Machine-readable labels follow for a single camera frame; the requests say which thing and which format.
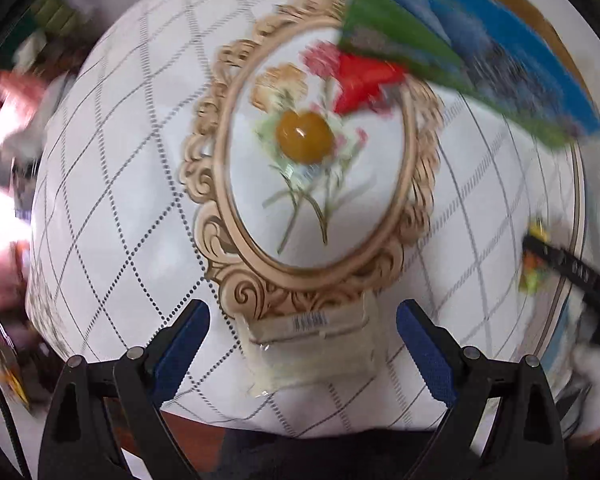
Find printed blue cardboard box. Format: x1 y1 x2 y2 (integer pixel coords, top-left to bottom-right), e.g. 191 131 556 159
337 0 600 151

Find green snack packet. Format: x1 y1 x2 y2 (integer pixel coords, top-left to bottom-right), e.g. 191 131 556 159
517 215 555 297

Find amber round jelly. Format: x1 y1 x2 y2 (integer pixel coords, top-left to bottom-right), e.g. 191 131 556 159
275 111 336 166

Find person's dark fluffy trousers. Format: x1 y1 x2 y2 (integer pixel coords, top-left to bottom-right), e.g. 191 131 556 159
217 426 448 480

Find black cable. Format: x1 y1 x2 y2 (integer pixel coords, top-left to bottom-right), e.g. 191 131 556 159
0 355 33 480

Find red snack packet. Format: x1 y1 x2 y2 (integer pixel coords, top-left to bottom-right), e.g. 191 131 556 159
332 52 410 117

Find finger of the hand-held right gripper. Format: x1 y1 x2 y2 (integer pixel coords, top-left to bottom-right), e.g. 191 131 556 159
522 232 600 322

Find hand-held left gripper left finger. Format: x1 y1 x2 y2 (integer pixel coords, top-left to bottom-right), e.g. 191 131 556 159
37 299 212 480

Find blue bedsheet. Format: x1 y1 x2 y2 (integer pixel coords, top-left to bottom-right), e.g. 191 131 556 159
547 310 588 411

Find dark shelf with yellow things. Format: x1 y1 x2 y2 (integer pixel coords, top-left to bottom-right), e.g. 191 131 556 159
0 317 41 413

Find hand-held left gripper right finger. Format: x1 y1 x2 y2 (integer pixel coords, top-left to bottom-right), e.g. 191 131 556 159
396 299 566 480

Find white floral quilted blanket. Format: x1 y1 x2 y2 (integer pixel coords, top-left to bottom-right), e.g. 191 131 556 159
25 0 587 442

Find clear white wafer packet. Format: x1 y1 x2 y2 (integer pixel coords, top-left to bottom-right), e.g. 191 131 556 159
236 301 382 397

